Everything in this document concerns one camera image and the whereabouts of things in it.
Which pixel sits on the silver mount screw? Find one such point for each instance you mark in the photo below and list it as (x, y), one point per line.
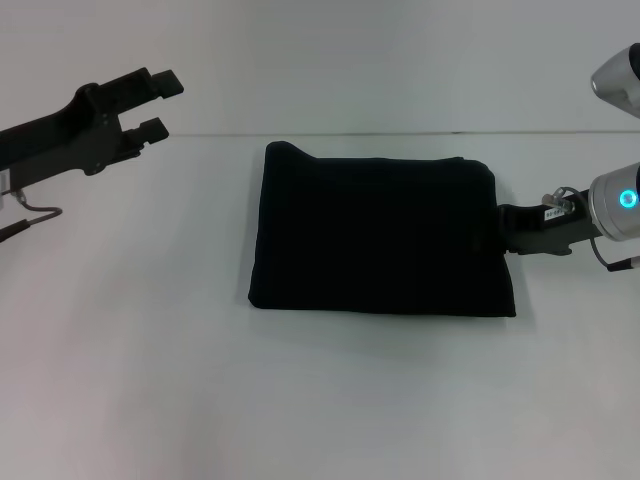
(565, 197)

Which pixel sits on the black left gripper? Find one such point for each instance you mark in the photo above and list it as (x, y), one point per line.
(55, 142)

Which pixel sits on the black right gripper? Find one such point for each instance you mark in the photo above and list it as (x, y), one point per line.
(570, 227)

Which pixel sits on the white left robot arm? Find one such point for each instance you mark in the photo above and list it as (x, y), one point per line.
(2, 182)

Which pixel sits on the black t-shirt with FREE print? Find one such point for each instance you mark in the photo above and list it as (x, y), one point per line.
(375, 235)

